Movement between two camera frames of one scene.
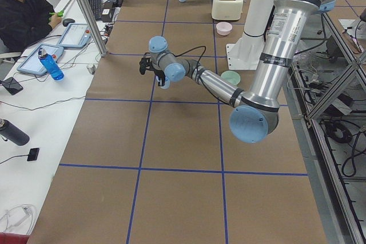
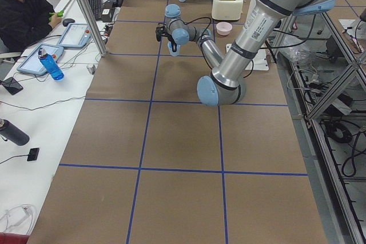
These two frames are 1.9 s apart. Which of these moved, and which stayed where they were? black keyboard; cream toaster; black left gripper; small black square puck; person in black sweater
Moved: black left gripper
Stayed: small black square puck; black keyboard; person in black sweater; cream toaster
